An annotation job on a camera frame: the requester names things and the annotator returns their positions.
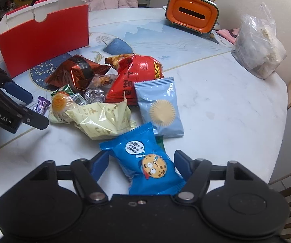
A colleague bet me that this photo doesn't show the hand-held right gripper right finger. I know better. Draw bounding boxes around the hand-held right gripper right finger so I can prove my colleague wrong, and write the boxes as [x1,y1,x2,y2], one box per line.
[173,150,265,204]

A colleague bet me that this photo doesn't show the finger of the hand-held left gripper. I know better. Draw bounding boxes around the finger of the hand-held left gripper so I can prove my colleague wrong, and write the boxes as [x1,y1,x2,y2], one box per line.
[21,106,50,130]
[2,80,33,104]

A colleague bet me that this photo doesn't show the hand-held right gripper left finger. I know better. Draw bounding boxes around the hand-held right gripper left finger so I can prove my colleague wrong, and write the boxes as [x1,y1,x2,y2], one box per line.
[29,151,110,204]

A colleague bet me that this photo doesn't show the blue cookie snack packet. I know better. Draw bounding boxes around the blue cookie snack packet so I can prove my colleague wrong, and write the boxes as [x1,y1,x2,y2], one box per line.
[99,122,186,196]

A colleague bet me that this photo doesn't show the red cardboard box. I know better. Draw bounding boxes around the red cardboard box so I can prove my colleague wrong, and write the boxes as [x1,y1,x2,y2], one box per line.
[0,0,89,78]

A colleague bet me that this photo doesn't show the red rice cracker bag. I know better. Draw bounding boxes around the red rice cracker bag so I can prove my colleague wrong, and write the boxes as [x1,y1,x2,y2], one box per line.
[105,53,165,106]

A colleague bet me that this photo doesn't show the purple candy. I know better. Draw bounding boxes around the purple candy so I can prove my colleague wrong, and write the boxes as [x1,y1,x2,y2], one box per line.
[33,95,51,113]

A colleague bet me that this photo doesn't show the clear packet with orange pastry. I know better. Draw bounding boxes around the clear packet with orange pastry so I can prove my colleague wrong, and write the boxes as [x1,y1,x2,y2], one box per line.
[49,91,75,124]

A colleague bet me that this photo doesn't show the cream yellow snack wrapper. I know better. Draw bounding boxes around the cream yellow snack wrapper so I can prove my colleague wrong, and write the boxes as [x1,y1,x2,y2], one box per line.
[66,99,137,140]

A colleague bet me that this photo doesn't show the green snack packet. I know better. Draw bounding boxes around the green snack packet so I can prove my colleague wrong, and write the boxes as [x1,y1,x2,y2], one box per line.
[51,84,73,98]

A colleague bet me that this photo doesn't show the small grey-green sachet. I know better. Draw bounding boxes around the small grey-green sachet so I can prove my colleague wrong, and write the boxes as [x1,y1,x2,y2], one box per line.
[71,93,88,106]

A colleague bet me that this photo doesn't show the dark red foil snack packet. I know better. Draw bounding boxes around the dark red foil snack packet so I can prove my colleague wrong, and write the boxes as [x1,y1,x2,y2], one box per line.
[45,54,111,94]

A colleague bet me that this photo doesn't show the crinkled clear candy wrapper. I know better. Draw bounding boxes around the crinkled clear candy wrapper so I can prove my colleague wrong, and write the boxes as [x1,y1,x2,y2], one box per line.
[85,86,107,104]

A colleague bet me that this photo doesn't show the light blue snack packet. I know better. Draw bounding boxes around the light blue snack packet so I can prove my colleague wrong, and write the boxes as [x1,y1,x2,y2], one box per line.
[134,77,185,137]

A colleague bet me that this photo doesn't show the small clear cracker packet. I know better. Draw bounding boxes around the small clear cracker packet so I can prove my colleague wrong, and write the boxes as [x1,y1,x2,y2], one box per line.
[91,74,119,92]

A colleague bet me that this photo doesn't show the pink paper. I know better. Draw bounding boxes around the pink paper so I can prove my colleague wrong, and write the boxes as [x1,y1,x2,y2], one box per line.
[216,28,239,45]

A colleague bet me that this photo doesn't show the clear plastic bag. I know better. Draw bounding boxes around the clear plastic bag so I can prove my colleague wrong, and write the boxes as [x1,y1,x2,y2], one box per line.
[231,2,288,79]

